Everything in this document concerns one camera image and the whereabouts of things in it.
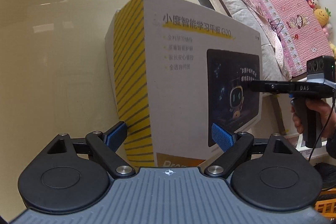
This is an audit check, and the white yellow tablet box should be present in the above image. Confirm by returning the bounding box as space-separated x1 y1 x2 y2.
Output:
105 0 262 168

